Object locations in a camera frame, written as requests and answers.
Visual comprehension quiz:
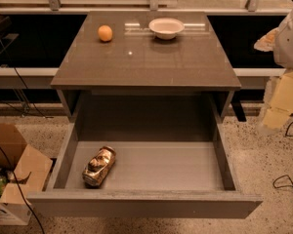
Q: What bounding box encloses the grey counter cabinet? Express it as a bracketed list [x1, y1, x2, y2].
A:
[51, 11, 241, 113]

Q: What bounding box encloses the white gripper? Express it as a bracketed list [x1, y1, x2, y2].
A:
[254, 9, 293, 135]

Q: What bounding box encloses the orange fruit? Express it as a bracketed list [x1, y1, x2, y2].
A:
[98, 25, 113, 42]

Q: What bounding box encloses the black cable on left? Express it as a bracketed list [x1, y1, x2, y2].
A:
[0, 32, 55, 234]

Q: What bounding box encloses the white bowl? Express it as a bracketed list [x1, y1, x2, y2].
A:
[148, 18, 185, 40]

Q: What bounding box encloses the open grey top drawer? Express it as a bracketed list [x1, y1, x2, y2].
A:
[28, 94, 263, 218]

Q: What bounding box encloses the crushed orange gold can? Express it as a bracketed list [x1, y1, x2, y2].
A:
[82, 146, 116, 187]

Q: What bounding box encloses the cardboard box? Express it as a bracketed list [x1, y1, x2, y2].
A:
[0, 124, 52, 225]

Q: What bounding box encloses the black cable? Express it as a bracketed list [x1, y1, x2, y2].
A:
[272, 115, 293, 198]
[0, 32, 55, 234]

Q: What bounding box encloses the black cable on right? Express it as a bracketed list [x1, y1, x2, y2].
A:
[272, 115, 293, 198]

